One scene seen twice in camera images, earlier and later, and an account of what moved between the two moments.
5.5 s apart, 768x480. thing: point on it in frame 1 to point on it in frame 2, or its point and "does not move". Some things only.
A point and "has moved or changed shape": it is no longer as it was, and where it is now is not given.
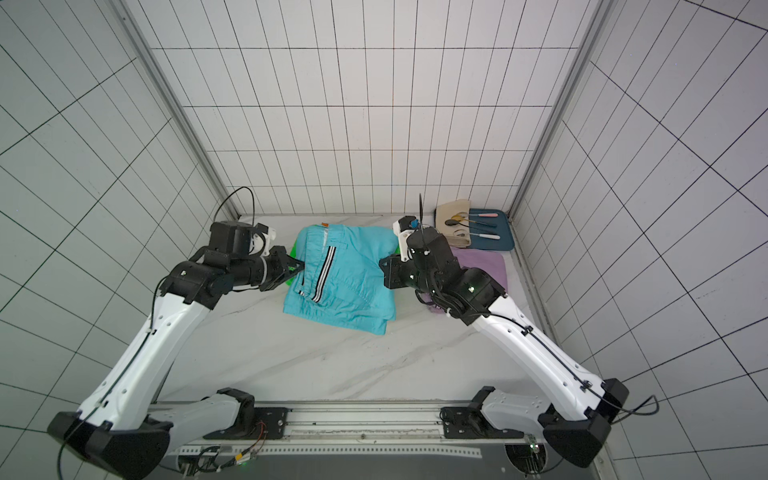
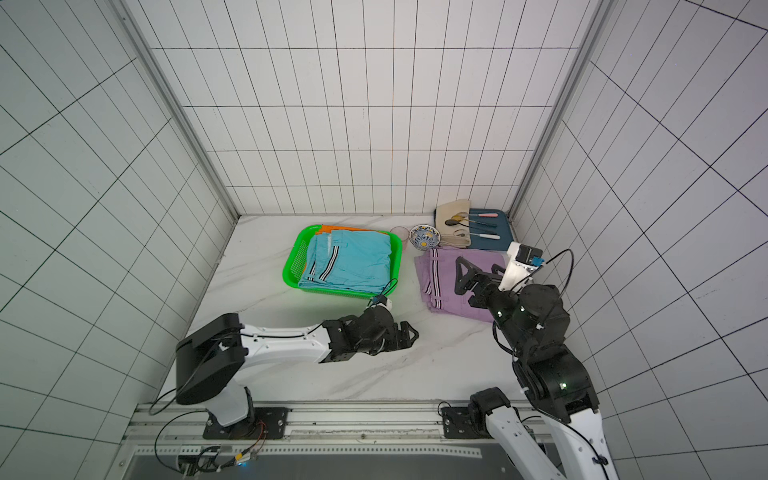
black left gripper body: (274, 269) to (389, 341)
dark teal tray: (502, 229) does not move
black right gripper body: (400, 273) to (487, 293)
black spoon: (452, 222) does not move
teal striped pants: (341, 282) has moved or changed shape
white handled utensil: (496, 237) does not move
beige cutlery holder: (458, 235) does not move
